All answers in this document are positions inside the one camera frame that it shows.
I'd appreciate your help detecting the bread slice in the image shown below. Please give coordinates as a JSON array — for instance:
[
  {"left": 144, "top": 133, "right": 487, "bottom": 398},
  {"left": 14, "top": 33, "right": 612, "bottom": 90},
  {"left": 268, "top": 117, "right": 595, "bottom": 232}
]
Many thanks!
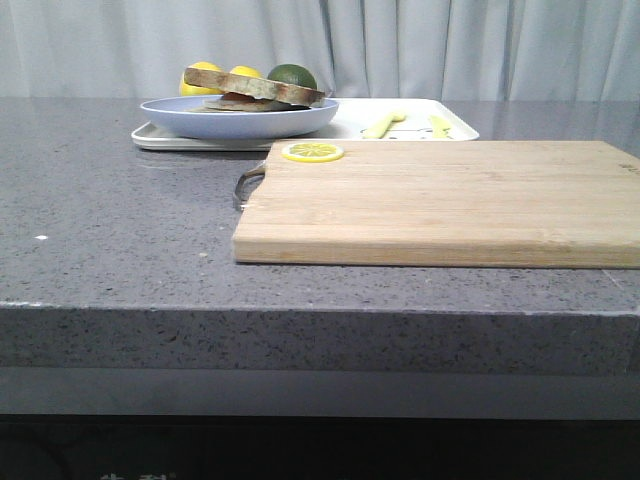
[
  {"left": 184, "top": 67, "right": 326, "bottom": 107},
  {"left": 202, "top": 98, "right": 297, "bottom": 112}
]

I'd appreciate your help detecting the yellow lemon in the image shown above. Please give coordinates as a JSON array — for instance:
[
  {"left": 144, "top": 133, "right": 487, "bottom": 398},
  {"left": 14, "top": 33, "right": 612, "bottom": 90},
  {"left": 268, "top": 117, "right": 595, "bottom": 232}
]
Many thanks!
[
  {"left": 229, "top": 65, "right": 262, "bottom": 78},
  {"left": 178, "top": 60, "right": 224, "bottom": 97}
]

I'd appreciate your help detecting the metal cutting board handle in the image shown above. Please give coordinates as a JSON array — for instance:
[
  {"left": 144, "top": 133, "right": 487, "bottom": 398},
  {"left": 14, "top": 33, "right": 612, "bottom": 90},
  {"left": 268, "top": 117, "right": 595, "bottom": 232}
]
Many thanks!
[{"left": 233, "top": 162, "right": 266, "bottom": 212}]

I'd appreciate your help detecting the wooden cutting board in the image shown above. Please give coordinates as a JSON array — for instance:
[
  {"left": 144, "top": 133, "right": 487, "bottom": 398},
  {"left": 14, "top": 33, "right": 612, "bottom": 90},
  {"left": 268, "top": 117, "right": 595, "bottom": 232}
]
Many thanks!
[{"left": 232, "top": 140, "right": 639, "bottom": 268}]

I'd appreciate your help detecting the light blue round plate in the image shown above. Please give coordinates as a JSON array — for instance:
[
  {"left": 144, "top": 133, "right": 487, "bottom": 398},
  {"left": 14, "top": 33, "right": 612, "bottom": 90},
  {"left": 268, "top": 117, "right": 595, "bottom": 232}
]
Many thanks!
[{"left": 140, "top": 95, "right": 339, "bottom": 139}]

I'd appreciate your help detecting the green lime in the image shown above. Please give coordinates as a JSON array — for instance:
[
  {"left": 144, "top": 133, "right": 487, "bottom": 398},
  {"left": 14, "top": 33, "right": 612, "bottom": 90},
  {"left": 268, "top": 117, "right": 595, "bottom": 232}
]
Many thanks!
[{"left": 267, "top": 64, "right": 317, "bottom": 90}]

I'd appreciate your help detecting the grey white curtain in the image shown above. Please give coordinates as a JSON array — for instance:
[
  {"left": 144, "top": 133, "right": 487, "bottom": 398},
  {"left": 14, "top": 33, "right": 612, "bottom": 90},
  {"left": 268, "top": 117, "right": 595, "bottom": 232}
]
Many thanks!
[{"left": 1, "top": 1, "right": 639, "bottom": 101}]

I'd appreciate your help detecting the lemon slice toy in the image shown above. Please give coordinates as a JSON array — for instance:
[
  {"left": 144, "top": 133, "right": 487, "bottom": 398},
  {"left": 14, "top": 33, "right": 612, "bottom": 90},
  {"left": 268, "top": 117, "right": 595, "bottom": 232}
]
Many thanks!
[{"left": 281, "top": 142, "right": 344, "bottom": 163}]

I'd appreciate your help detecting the yellow plastic knife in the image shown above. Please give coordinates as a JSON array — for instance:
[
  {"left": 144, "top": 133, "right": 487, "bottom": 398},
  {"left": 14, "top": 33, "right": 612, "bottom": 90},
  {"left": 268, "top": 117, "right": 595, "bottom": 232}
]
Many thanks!
[{"left": 429, "top": 115, "right": 452, "bottom": 139}]

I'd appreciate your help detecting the fried egg toy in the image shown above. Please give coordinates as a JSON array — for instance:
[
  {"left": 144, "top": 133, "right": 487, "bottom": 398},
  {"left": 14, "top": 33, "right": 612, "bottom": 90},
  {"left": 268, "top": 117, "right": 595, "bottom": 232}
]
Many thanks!
[{"left": 220, "top": 92, "right": 256, "bottom": 102}]

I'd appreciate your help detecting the yellow plastic fork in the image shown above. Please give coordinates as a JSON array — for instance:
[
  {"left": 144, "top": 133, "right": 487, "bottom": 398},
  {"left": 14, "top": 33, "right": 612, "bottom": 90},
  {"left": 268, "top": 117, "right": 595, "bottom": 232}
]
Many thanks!
[{"left": 361, "top": 111, "right": 406, "bottom": 139}]

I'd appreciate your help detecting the left yellow lemon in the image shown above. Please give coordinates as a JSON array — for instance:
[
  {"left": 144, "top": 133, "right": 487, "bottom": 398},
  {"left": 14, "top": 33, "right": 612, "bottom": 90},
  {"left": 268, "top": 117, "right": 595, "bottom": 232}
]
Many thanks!
[{"left": 178, "top": 60, "right": 224, "bottom": 97}]

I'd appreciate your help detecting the cream rectangular bear tray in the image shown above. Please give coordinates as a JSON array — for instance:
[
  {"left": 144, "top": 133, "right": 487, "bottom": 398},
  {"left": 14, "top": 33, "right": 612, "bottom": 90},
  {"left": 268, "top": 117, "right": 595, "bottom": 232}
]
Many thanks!
[{"left": 131, "top": 98, "right": 479, "bottom": 151}]

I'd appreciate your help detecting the right yellow lemon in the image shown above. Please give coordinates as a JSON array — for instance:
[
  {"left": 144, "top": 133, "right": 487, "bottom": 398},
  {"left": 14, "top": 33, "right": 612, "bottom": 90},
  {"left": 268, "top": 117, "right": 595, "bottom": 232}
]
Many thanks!
[{"left": 229, "top": 65, "right": 262, "bottom": 78}]

